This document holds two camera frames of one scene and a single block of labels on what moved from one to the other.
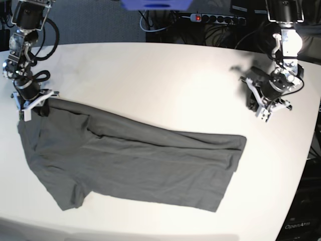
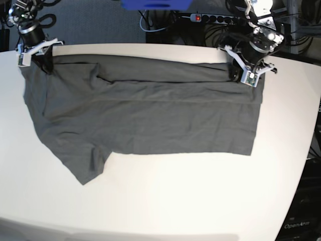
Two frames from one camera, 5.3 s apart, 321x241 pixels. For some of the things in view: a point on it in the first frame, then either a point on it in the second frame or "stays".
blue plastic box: x=156 y=5 stays
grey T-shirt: x=77 y=151 -> x=87 y=107
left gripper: x=28 y=94 -> x=31 y=36
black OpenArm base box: x=303 y=223 stays
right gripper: x=265 y=102 -> x=252 y=56
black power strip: x=199 y=17 stays
